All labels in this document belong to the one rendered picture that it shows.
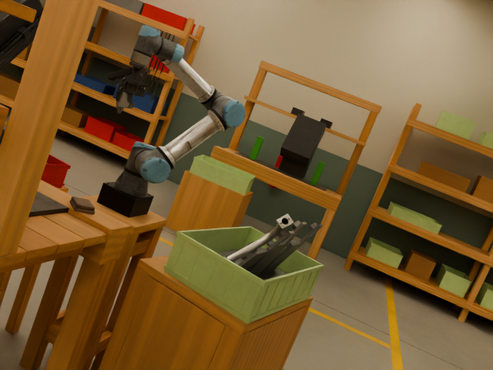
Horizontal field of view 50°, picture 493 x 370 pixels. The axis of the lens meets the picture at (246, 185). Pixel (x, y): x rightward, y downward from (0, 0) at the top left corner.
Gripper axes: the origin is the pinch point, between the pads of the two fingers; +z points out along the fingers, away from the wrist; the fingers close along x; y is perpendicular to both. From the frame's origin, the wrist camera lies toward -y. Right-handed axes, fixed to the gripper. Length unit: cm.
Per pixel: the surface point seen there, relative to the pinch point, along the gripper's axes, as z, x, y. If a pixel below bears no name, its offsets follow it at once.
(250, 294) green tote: 40, -10, 81
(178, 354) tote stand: 74, -10, 65
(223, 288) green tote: 44, -8, 71
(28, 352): 121, 9, -8
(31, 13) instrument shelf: -23, -56, -4
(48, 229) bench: 41, -41, 15
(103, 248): 47, -19, 25
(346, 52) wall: -126, 525, -31
